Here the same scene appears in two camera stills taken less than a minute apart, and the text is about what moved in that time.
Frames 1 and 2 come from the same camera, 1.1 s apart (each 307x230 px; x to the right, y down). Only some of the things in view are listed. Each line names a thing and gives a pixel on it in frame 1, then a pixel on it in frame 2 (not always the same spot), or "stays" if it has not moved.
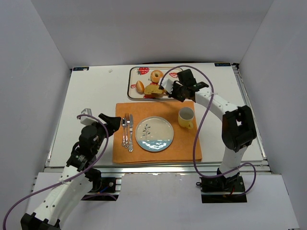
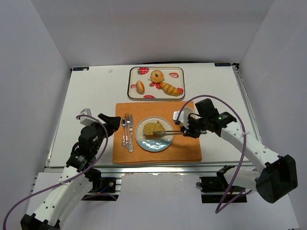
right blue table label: x=222 y=64 stays
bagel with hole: x=155 y=75 stays
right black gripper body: x=176 y=90 → x=192 y=127
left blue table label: x=80 y=68 stays
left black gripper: x=107 y=123 stays
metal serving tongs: x=165 y=93 → x=158 y=133
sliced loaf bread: x=153 y=91 → x=149 y=128
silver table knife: x=131 y=147 stays
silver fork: x=127 y=117 stays
